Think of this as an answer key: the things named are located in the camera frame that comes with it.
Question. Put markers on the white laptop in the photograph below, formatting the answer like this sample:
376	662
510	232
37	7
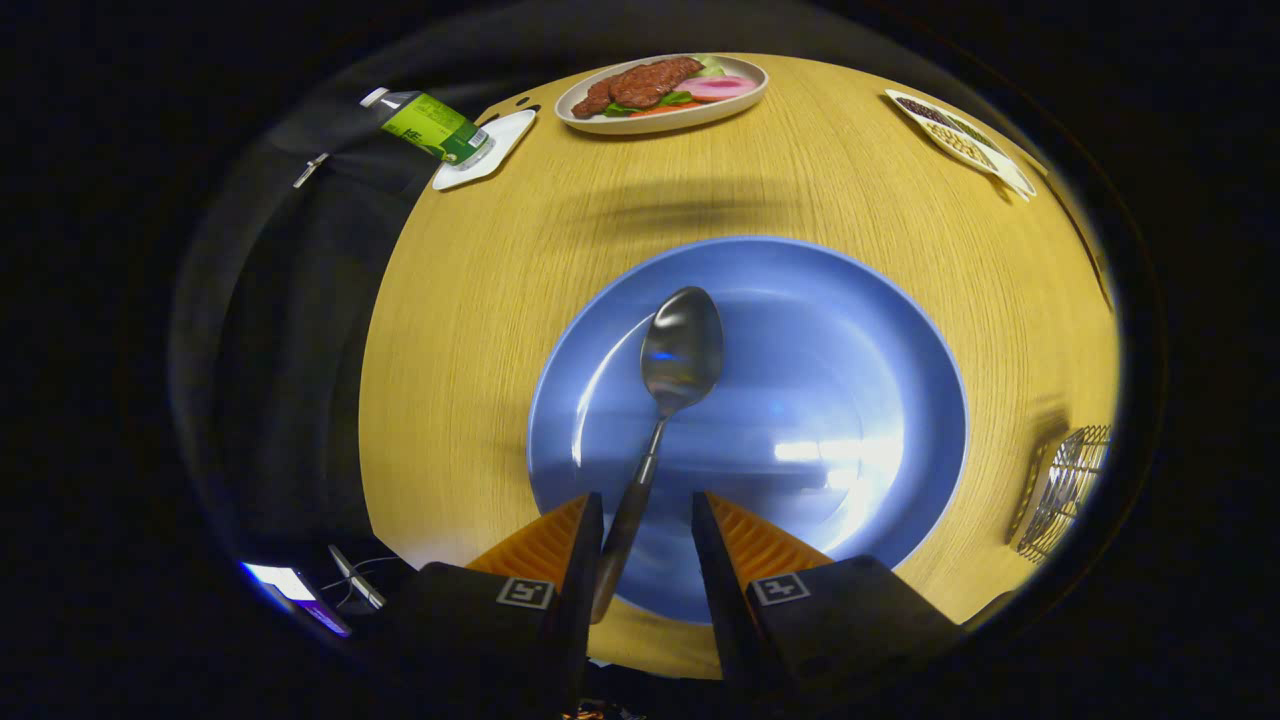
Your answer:
358	578

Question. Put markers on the white cloth clip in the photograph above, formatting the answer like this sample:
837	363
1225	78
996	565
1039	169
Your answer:
310	170

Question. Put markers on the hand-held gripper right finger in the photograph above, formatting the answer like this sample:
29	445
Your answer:
850	620

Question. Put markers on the computer monitor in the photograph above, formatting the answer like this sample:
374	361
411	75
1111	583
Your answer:
285	580

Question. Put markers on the white square coaster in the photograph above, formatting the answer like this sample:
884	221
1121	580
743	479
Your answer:
505	140

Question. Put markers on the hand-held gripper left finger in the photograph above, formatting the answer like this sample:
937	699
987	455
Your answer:
500	630

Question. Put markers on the pink ham slice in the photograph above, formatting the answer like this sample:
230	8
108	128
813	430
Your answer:
720	87

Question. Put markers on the white divided bean dish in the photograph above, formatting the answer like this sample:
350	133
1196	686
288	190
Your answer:
960	140

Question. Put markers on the beige round food plate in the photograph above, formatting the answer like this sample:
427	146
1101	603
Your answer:
650	124

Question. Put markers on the blue round plate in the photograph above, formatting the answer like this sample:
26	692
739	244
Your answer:
820	360

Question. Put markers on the black backdrop cloth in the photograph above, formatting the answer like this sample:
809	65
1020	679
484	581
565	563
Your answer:
300	350

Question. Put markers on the green label plastic bottle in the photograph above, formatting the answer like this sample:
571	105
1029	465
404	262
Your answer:
430	122

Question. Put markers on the brown meat piece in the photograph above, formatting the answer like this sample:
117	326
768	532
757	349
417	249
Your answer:
640	85

